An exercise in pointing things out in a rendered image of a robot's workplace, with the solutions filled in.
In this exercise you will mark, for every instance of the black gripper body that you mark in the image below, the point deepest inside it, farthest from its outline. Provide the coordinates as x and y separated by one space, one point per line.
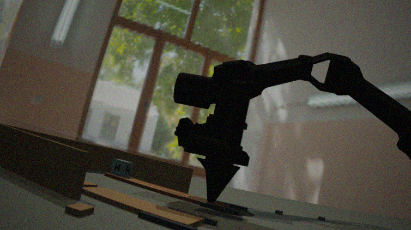
223 143

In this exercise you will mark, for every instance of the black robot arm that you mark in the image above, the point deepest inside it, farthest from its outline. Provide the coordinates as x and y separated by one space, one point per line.
234 83

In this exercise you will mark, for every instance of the small brown flat block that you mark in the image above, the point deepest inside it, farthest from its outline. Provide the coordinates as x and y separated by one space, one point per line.
79 209

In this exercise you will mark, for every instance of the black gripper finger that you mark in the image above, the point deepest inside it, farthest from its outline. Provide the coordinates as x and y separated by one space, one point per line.
229 179
217 174

